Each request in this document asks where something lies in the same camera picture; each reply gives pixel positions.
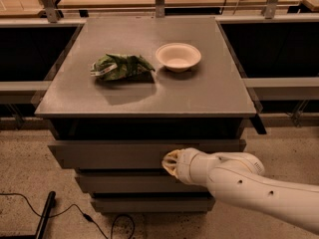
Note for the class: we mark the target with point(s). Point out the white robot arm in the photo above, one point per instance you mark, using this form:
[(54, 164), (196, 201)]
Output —
[(237, 178)]

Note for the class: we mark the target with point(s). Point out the grey drawer cabinet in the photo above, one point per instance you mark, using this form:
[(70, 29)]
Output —
[(208, 101)]

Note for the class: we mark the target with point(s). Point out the metal railing frame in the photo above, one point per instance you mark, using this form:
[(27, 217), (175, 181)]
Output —
[(229, 11)]

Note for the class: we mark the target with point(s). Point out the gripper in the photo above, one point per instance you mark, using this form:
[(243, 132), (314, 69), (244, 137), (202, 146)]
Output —
[(186, 163)]

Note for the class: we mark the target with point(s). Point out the black floor stand bar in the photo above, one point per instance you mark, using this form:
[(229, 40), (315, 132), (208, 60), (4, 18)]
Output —
[(43, 217)]

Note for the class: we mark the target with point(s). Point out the grey drawer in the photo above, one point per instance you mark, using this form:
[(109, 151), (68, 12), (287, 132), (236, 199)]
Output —
[(132, 182), (130, 154), (154, 203)]

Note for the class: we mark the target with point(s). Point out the grey top drawer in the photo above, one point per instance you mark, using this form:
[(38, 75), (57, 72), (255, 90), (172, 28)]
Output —
[(130, 154)]

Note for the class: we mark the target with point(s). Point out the grey bottom drawer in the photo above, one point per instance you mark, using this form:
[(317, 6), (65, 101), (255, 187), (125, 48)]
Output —
[(154, 203)]

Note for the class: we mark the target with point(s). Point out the green crumpled chip bag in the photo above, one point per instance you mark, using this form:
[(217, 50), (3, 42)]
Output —
[(112, 67)]

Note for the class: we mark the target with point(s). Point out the grey middle drawer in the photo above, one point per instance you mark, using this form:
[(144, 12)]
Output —
[(132, 182)]

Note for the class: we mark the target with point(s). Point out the white paper bowl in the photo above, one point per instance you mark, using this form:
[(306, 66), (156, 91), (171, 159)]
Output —
[(178, 57)]

